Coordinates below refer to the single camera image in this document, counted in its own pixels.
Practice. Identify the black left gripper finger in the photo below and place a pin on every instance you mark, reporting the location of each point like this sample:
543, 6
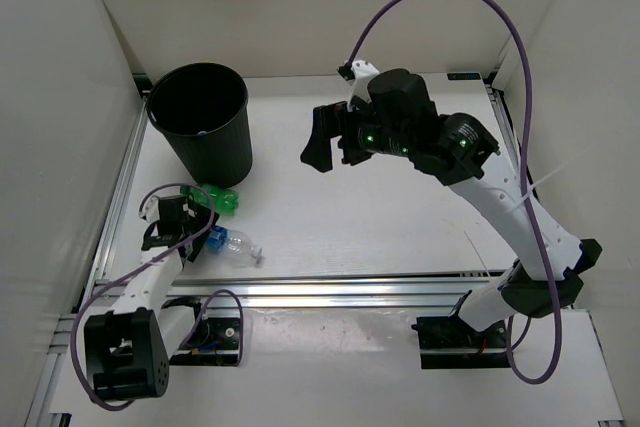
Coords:
192, 249
199, 215

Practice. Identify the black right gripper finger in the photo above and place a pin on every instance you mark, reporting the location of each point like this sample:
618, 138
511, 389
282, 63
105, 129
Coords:
318, 151
350, 151

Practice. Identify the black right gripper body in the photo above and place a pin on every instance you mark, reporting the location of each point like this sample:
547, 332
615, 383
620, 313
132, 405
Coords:
360, 124

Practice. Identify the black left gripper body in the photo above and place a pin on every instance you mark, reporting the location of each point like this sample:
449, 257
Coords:
191, 227

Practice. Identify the green plastic soda bottle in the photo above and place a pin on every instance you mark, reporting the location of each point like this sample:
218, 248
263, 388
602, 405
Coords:
226, 201

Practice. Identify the clear Aquafina bottle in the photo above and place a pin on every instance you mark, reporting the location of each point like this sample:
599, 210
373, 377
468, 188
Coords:
234, 248

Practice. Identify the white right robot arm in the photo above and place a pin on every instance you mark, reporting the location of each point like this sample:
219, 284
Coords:
392, 113

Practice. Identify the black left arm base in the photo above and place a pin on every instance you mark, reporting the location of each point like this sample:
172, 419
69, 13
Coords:
216, 342

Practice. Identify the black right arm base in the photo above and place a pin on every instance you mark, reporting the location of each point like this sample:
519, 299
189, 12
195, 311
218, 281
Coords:
446, 342

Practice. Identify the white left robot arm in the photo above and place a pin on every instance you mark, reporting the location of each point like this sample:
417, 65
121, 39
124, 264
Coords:
128, 348

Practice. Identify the black plastic waste bin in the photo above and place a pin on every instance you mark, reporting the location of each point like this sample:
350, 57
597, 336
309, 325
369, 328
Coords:
205, 97

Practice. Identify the white zip tie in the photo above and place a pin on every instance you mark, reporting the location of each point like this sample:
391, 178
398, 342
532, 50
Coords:
532, 187

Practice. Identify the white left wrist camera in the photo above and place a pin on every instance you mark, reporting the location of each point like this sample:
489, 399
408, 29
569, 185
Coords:
149, 212

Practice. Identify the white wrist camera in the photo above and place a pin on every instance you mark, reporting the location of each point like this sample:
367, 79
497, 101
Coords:
149, 212
358, 74

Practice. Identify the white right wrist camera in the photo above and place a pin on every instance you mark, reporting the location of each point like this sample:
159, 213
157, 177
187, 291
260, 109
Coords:
358, 74

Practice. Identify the aluminium front frame rail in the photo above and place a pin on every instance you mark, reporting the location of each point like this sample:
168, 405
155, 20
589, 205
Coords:
439, 292

